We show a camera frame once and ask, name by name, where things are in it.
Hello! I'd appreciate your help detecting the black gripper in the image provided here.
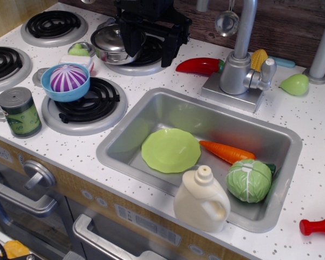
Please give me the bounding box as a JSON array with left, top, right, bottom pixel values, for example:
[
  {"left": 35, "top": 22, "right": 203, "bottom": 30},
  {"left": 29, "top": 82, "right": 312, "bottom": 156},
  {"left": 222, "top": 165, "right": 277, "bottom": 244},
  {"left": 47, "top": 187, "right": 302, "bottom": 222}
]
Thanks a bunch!
[{"left": 114, "top": 1, "right": 192, "bottom": 68}]

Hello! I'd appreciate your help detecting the cream detergent bottle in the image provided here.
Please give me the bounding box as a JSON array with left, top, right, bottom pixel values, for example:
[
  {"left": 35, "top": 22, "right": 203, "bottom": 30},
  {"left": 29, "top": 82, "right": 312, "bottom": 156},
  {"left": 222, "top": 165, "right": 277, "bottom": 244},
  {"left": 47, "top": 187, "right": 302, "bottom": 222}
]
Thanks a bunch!
[{"left": 173, "top": 165, "right": 231, "bottom": 233}]

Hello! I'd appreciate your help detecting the silver sink basin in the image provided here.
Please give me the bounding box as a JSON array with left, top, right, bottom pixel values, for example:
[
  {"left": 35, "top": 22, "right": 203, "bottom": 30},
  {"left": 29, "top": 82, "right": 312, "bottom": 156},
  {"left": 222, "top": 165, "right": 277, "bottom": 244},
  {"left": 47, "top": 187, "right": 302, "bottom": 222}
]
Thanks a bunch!
[{"left": 96, "top": 88, "right": 302, "bottom": 233}]

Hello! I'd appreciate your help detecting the black back right burner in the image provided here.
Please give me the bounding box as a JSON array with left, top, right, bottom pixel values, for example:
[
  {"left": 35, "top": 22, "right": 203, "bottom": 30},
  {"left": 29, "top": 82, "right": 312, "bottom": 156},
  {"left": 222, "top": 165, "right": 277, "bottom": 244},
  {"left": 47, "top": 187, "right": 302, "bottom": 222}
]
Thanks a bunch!
[{"left": 97, "top": 18, "right": 164, "bottom": 76}]

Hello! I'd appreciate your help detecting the black burner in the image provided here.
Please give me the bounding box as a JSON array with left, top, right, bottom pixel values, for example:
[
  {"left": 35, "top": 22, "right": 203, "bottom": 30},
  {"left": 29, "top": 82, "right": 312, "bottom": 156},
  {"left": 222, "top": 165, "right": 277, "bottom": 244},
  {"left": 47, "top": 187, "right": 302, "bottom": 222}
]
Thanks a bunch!
[
  {"left": 42, "top": 77, "right": 128, "bottom": 136},
  {"left": 21, "top": 10, "right": 88, "bottom": 48},
  {"left": 97, "top": 18, "right": 164, "bottom": 76},
  {"left": 0, "top": 47, "right": 32, "bottom": 92}
]

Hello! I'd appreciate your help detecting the silver pot with lid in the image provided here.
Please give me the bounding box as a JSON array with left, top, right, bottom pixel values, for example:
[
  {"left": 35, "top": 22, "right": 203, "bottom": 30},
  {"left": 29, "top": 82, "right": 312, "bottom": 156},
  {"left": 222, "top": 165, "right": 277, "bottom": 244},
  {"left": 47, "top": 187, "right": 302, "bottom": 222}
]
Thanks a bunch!
[{"left": 90, "top": 24, "right": 146, "bottom": 65}]

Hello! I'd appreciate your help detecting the grey hanging cylinder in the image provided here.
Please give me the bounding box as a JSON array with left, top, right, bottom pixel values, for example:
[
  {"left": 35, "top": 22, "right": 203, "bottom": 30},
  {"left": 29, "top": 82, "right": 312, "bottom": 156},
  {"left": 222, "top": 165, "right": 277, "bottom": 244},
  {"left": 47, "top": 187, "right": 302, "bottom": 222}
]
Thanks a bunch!
[{"left": 196, "top": 0, "right": 209, "bottom": 12}]

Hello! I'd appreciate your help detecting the red toy chili pepper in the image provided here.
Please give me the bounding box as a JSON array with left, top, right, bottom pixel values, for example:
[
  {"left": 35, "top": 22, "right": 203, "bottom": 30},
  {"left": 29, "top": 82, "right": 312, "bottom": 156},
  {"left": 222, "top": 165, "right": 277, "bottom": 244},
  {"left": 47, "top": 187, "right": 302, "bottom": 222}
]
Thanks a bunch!
[{"left": 175, "top": 57, "right": 225, "bottom": 76}]

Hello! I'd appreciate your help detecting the white pink toy food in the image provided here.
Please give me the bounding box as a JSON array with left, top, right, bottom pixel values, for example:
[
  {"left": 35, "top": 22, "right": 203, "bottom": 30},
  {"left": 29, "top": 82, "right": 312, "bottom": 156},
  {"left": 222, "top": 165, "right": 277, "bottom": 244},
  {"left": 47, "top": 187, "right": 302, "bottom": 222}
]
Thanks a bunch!
[{"left": 59, "top": 54, "right": 94, "bottom": 73}]

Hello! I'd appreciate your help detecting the hanging silver ladle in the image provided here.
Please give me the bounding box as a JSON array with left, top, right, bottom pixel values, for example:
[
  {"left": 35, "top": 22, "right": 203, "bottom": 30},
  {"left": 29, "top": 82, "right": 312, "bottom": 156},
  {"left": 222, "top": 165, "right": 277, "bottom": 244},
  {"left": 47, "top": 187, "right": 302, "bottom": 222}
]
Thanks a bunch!
[{"left": 214, "top": 0, "right": 239, "bottom": 37}]

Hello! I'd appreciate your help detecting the small green toy vegetable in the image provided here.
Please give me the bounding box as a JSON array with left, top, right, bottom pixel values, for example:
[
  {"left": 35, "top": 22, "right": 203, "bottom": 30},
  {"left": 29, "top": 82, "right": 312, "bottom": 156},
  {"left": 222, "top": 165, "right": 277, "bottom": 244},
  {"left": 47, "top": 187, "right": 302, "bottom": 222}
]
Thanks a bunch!
[{"left": 68, "top": 43, "right": 90, "bottom": 56}]

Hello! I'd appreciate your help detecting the black front right burner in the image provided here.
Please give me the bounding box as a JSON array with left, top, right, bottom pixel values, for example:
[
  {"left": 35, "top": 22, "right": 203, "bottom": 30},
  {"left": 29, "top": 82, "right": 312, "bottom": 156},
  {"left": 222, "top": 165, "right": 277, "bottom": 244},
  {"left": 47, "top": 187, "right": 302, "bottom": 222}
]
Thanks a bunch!
[{"left": 42, "top": 77, "right": 128, "bottom": 136}]

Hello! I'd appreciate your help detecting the blue plastic bowl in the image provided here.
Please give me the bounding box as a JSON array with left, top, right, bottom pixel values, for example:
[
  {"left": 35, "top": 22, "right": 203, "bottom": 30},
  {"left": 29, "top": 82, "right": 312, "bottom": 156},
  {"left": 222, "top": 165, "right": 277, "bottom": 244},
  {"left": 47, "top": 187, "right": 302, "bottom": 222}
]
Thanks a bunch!
[{"left": 41, "top": 63, "right": 90, "bottom": 102}]

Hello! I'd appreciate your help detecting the purple striped toy onion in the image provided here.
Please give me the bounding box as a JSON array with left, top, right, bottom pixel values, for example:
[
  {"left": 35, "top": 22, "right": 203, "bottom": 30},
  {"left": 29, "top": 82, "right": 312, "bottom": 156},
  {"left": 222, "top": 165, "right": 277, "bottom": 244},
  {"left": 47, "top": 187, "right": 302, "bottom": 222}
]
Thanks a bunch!
[{"left": 50, "top": 64, "right": 88, "bottom": 92}]

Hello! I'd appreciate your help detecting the silver toy faucet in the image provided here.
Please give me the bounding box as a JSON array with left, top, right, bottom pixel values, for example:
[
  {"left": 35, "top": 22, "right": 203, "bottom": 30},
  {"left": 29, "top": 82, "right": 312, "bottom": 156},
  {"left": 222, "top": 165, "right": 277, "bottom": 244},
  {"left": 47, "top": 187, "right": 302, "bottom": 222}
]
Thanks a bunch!
[{"left": 201, "top": 0, "right": 277, "bottom": 113}]

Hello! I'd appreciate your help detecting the black back left burner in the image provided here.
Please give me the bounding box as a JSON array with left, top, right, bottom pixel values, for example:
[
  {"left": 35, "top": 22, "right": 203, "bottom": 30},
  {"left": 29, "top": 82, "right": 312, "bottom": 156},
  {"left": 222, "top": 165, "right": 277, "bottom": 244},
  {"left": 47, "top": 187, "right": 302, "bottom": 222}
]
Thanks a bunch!
[{"left": 21, "top": 10, "right": 88, "bottom": 48}]

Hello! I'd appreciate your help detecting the yellow toy corn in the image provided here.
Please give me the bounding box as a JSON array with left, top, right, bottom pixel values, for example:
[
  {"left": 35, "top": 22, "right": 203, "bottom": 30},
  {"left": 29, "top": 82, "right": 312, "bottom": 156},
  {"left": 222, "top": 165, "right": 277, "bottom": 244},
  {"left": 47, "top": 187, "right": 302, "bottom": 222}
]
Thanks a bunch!
[{"left": 251, "top": 49, "right": 269, "bottom": 72}]

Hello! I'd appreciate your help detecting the green plastic plate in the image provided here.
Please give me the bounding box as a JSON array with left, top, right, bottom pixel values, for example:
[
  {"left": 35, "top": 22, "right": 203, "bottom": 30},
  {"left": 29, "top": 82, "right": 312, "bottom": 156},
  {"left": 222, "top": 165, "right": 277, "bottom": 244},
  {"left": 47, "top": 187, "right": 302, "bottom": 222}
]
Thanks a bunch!
[{"left": 141, "top": 128, "right": 201, "bottom": 173}]

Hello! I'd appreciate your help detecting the light blue toy utensil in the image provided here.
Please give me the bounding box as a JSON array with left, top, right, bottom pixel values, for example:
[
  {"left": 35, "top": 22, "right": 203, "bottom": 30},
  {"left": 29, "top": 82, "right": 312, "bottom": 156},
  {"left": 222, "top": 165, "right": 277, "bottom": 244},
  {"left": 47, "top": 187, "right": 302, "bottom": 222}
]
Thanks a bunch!
[{"left": 269, "top": 56, "right": 296, "bottom": 68}]

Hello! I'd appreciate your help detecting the orange toy carrot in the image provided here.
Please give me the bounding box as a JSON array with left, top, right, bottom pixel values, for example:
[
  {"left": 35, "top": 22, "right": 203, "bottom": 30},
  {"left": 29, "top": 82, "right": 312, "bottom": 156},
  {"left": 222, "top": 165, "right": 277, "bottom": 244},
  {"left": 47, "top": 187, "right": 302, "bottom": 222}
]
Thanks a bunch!
[{"left": 199, "top": 140, "right": 256, "bottom": 164}]

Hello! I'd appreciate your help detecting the black front left burner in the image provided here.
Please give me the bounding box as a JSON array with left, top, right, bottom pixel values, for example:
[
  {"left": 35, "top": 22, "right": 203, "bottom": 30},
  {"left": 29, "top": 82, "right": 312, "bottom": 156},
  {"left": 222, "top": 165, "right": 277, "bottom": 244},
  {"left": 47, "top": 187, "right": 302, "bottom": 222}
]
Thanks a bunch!
[{"left": 0, "top": 47, "right": 32, "bottom": 92}]

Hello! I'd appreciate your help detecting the green labelled toy can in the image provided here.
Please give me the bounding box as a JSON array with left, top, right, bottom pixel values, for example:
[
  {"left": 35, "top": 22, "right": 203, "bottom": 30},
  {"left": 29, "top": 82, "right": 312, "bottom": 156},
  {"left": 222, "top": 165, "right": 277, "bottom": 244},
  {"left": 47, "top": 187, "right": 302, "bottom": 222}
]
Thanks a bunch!
[{"left": 0, "top": 87, "right": 42, "bottom": 138}]

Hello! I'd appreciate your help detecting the green toy pear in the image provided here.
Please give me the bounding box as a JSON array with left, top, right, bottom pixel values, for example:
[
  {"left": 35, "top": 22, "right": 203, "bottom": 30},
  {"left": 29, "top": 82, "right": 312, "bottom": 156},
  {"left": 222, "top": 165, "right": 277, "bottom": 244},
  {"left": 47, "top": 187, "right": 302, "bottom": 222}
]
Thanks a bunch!
[{"left": 279, "top": 74, "right": 309, "bottom": 96}]

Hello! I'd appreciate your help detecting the green toy cabbage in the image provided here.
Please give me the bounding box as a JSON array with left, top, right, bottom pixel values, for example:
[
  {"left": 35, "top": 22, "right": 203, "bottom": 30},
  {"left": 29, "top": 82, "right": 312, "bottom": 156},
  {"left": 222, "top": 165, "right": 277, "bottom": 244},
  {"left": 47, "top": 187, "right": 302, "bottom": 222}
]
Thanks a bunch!
[{"left": 226, "top": 159, "right": 272, "bottom": 203}]

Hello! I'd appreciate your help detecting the silver oven knob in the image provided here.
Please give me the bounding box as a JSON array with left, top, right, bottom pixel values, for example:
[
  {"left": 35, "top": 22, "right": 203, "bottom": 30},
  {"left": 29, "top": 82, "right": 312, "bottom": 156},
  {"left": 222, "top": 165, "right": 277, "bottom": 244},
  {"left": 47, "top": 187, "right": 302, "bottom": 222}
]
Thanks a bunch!
[{"left": 23, "top": 160, "right": 56, "bottom": 190}]

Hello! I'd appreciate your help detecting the red toy bottle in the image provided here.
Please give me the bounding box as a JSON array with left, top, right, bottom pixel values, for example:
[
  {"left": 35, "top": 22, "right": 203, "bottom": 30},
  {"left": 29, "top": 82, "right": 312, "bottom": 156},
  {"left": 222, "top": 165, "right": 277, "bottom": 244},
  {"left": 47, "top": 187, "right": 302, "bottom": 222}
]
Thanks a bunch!
[{"left": 299, "top": 219, "right": 325, "bottom": 236}]

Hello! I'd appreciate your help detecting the grey post with base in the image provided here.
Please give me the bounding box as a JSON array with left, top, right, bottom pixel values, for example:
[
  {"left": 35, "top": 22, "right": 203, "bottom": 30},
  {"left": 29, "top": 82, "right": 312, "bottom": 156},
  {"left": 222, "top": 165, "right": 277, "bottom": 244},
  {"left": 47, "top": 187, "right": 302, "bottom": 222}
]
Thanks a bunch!
[{"left": 303, "top": 30, "right": 325, "bottom": 85}]

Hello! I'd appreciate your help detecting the silver dishwasher handle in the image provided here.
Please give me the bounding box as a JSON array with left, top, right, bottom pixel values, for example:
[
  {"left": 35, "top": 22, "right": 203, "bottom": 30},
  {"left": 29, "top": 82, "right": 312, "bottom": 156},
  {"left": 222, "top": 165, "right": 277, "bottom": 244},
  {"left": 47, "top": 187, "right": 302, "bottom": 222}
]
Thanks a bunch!
[{"left": 73, "top": 214, "right": 165, "bottom": 260}]

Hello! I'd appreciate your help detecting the silver oven door handle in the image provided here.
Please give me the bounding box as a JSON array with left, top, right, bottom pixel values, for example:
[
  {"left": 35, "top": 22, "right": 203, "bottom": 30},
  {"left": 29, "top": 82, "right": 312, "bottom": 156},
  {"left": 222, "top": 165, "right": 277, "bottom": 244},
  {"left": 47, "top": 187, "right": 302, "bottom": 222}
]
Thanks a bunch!
[{"left": 0, "top": 183, "right": 58, "bottom": 217}]

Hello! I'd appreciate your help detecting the yellow object with cable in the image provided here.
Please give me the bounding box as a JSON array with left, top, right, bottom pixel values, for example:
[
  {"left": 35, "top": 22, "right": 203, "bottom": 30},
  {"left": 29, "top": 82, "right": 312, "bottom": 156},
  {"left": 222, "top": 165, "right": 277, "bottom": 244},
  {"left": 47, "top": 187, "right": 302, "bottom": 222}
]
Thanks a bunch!
[{"left": 0, "top": 240, "right": 30, "bottom": 259}]

